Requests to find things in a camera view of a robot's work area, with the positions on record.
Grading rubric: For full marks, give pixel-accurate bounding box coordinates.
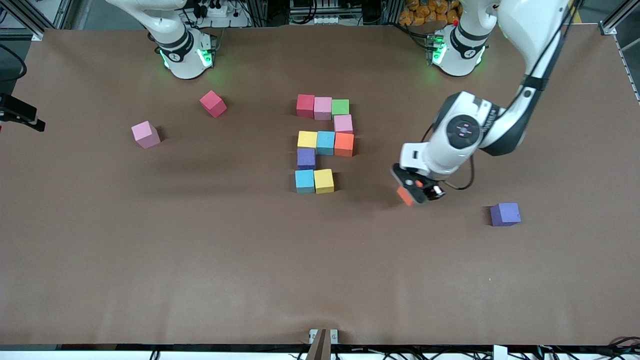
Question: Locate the cyan foam block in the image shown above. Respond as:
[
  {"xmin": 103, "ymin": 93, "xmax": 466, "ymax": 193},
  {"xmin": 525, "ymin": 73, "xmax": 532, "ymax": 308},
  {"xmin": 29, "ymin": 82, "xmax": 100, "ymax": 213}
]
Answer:
[
  {"xmin": 316, "ymin": 131, "xmax": 336, "ymax": 156},
  {"xmin": 294, "ymin": 169, "xmax": 316, "ymax": 195}
]

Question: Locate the purple foam block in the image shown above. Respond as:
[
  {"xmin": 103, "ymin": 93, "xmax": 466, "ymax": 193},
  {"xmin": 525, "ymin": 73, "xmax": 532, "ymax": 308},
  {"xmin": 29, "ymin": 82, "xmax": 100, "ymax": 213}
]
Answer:
[
  {"xmin": 297, "ymin": 148, "xmax": 318, "ymax": 171},
  {"xmin": 489, "ymin": 202, "xmax": 522, "ymax": 228}
]

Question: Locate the red foam block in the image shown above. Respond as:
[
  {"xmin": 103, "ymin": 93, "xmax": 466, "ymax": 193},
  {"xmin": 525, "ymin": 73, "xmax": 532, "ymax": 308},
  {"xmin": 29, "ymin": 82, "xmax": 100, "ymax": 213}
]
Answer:
[
  {"xmin": 296, "ymin": 93, "xmax": 316, "ymax": 119},
  {"xmin": 199, "ymin": 90, "xmax": 228, "ymax": 119}
]

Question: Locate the bag of orange fruits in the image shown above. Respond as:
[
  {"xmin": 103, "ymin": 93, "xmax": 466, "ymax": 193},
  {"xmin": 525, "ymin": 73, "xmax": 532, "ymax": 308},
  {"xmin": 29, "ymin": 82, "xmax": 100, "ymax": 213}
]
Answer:
[{"xmin": 398, "ymin": 0, "xmax": 462, "ymax": 27}]

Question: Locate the dark equipment rack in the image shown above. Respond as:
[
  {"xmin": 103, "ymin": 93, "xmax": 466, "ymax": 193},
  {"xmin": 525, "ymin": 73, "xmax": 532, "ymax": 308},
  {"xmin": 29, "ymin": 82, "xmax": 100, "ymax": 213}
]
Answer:
[{"xmin": 287, "ymin": 0, "xmax": 391, "ymax": 26}]

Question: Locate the large white power strip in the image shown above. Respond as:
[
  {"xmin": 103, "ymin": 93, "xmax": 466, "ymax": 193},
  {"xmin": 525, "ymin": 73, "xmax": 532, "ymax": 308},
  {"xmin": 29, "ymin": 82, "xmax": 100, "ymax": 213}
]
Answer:
[{"xmin": 192, "ymin": 0, "xmax": 251, "ymax": 29}]

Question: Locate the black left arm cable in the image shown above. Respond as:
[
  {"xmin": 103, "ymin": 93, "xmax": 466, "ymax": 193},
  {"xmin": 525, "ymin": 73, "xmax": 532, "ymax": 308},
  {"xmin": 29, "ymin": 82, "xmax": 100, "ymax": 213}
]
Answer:
[{"xmin": 422, "ymin": 0, "xmax": 583, "ymax": 192}]

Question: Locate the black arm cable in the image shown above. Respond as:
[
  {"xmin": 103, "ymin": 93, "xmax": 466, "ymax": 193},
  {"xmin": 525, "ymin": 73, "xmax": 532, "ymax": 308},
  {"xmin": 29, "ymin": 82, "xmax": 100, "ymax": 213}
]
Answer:
[
  {"xmin": 0, "ymin": 44, "xmax": 28, "ymax": 82},
  {"xmin": 422, "ymin": 0, "xmax": 583, "ymax": 192}
]

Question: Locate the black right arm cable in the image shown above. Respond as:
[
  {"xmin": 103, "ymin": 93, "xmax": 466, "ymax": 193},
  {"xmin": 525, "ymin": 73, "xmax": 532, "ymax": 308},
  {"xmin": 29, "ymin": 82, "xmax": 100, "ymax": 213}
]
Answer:
[{"xmin": 0, "ymin": 44, "xmax": 28, "ymax": 82}]

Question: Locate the aluminium frame profile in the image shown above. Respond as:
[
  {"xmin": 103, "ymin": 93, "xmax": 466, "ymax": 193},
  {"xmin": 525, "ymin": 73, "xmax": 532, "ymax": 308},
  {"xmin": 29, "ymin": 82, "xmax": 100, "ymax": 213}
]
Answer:
[
  {"xmin": 0, "ymin": 0, "xmax": 76, "ymax": 42},
  {"xmin": 599, "ymin": 0, "xmax": 640, "ymax": 106}
]

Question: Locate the grey bracket with brown post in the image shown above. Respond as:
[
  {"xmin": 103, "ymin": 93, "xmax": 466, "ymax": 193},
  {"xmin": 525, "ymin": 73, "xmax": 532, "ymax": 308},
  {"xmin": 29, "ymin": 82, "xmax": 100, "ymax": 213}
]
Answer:
[{"xmin": 306, "ymin": 328, "xmax": 339, "ymax": 360}]

